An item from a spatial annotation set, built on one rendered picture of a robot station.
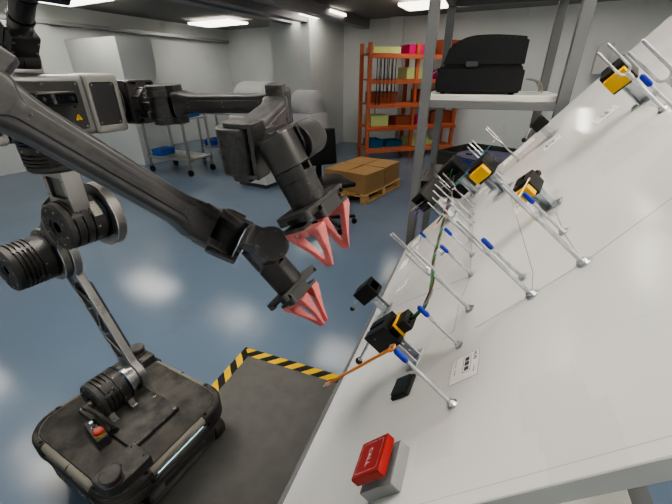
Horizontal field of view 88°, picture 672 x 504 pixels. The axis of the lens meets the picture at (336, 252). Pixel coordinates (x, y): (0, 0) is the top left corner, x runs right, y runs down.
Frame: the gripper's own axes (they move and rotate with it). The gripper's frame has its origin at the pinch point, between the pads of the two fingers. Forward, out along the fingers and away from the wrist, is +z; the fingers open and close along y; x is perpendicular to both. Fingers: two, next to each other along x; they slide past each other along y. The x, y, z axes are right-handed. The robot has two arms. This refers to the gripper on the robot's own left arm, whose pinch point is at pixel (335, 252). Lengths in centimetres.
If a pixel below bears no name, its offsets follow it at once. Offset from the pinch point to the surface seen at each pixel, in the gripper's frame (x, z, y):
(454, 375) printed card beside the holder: -14.6, 18.4, -7.0
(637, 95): -42, 4, 50
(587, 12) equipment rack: -38, -11, 106
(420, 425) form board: -11.2, 20.1, -14.0
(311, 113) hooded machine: 370, -48, 540
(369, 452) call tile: -7.1, 18.3, -19.9
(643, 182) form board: -38.2, 7.3, 17.3
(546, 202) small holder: -25.4, 12.2, 29.0
